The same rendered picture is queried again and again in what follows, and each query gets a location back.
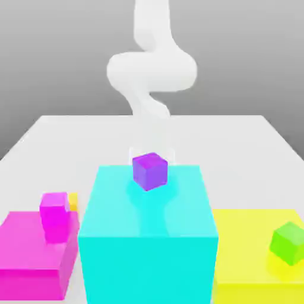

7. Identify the small green cube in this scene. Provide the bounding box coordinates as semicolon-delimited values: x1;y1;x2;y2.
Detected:
268;221;304;267

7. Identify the small orange cube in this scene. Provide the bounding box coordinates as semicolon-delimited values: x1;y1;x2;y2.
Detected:
68;192;78;212

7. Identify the large magenta box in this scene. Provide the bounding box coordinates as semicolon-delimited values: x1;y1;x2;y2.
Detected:
0;210;80;302

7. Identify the large cyan box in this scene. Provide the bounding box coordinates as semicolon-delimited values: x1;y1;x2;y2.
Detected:
77;164;219;304

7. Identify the large yellow box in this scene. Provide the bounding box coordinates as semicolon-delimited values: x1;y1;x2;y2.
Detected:
211;208;304;304

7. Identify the small purple cube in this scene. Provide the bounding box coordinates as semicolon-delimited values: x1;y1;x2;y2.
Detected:
132;152;169;192

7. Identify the small magenta cube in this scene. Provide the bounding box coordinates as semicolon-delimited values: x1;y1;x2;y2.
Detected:
39;192;72;245

